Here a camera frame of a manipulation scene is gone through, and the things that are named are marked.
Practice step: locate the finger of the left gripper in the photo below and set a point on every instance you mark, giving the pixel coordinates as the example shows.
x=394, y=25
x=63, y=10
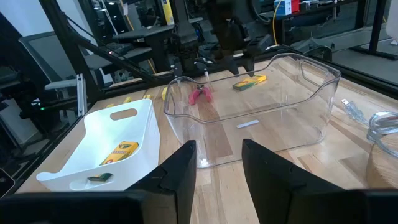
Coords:
x=250, y=67
x=231, y=63

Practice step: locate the aluminium extrusion post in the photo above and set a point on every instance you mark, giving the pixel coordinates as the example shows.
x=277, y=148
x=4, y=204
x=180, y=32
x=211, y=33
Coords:
x=81, y=96

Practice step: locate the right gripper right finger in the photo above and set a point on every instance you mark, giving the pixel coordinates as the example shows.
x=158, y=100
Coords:
x=280, y=193

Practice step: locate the small white strip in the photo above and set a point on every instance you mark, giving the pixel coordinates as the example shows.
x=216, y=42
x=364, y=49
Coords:
x=247, y=124

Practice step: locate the blue white carton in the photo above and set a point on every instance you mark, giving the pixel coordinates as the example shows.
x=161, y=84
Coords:
x=283, y=7

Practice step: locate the yellow eraser block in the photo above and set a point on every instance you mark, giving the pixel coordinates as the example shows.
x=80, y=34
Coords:
x=164, y=93
x=127, y=100
x=110, y=105
x=147, y=96

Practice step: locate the yellow green crayon box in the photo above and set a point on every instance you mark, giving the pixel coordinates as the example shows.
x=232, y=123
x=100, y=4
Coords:
x=119, y=152
x=100, y=177
x=248, y=82

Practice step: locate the yellow label strip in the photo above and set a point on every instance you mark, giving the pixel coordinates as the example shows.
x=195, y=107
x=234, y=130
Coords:
x=168, y=12

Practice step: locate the clear plastic storage bin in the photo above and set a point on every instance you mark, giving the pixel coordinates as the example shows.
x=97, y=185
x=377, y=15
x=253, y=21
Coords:
x=326, y=102

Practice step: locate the red carton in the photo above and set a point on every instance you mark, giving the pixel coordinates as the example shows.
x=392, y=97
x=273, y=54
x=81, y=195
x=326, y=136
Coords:
x=295, y=5

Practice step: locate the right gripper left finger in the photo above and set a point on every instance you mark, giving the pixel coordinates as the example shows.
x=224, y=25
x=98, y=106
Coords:
x=174, y=186

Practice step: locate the white plastic storage bin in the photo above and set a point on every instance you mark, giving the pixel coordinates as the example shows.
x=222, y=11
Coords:
x=102, y=137

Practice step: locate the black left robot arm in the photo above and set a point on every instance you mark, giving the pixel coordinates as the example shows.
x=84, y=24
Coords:
x=186, y=31

